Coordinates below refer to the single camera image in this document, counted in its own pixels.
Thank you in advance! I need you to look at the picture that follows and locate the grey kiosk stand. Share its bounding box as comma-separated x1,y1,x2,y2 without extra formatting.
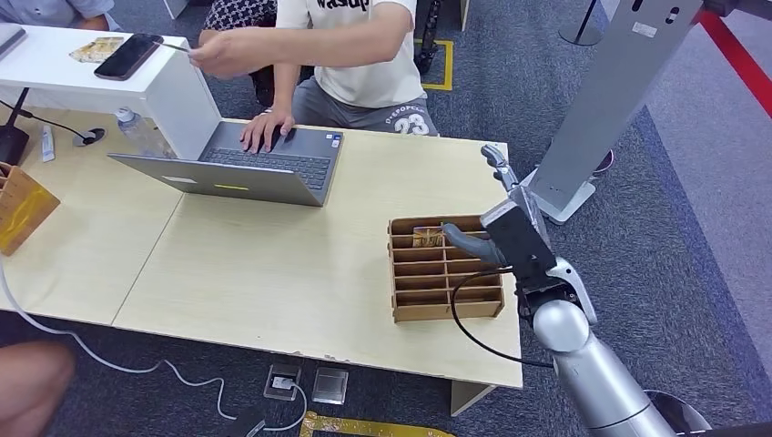
515,0,706,226

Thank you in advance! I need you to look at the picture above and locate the white floor cable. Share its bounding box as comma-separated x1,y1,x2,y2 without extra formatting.
0,259,309,432

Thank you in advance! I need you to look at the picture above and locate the floor socket box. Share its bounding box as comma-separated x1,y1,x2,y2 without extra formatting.
263,363,303,402

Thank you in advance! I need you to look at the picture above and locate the thin black desk cable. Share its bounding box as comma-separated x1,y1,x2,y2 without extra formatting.
0,99,97,145

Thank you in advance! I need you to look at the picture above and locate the clear plastic water bottle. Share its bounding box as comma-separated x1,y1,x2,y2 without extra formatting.
116,107,176,159

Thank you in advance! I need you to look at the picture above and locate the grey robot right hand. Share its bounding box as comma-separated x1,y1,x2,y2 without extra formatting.
442,143,553,268

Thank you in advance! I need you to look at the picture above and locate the white desk shelf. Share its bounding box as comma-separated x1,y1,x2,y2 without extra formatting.
0,24,223,161

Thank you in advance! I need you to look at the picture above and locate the black smartphone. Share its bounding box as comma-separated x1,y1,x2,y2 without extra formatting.
93,33,165,81

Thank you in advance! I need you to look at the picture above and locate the black power adapter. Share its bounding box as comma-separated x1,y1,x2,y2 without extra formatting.
226,407,267,437

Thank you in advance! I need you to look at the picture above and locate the blurred person's limb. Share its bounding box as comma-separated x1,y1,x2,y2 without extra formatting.
0,342,76,437

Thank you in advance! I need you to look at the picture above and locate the wooden slotted card holder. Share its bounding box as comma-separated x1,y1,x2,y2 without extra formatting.
387,215,506,324

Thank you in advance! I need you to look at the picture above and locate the person's right hand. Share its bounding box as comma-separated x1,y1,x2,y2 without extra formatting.
239,108,297,155

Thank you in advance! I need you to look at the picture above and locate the black stanchion base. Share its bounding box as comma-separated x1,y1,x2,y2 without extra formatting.
559,0,605,47

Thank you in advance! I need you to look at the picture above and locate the red barrier belt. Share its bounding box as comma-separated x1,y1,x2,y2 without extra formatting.
693,8,772,118

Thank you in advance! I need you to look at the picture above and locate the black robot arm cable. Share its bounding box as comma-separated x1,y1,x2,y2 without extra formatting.
450,267,556,370

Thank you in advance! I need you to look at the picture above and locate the black chair base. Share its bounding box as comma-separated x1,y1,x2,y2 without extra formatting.
414,0,437,75

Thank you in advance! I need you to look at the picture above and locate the square metal floor cover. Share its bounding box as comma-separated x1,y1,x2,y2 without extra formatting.
311,366,350,406

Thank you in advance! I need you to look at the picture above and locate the person's left hand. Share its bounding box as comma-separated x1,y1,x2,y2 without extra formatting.
188,30,246,79

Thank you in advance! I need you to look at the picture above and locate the round desk cable grommet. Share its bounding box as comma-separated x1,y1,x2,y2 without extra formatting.
73,127,107,147

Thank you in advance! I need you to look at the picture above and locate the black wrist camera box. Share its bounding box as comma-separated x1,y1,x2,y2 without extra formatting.
480,200,559,290

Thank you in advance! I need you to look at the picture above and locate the orange wooden box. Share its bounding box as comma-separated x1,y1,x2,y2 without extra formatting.
0,161,62,257

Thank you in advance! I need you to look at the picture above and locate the wooden desk leg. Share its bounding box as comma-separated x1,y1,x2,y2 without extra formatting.
450,380,497,418

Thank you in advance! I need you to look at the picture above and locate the grey laptop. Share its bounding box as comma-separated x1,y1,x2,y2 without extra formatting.
108,120,345,208

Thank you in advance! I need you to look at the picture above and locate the yellow floor tape strip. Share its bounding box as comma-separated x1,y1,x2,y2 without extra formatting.
300,411,456,437

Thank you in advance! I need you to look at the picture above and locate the person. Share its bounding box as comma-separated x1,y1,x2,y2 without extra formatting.
188,0,442,155
0,0,122,33
201,0,315,110

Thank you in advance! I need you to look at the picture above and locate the black monitor stand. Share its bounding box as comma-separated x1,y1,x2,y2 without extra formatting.
0,86,33,165

